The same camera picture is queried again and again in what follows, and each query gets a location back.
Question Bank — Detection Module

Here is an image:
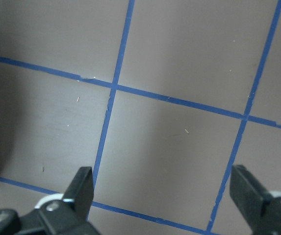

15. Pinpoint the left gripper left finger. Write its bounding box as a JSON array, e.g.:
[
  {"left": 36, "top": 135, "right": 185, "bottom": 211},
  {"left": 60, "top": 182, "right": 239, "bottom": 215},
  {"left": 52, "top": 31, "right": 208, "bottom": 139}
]
[{"left": 0, "top": 166, "right": 99, "bottom": 235}]

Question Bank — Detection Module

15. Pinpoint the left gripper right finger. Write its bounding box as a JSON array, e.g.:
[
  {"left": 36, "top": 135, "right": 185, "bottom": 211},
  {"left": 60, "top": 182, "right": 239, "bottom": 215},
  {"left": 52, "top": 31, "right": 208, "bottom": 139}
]
[{"left": 230, "top": 165, "right": 281, "bottom": 235}]

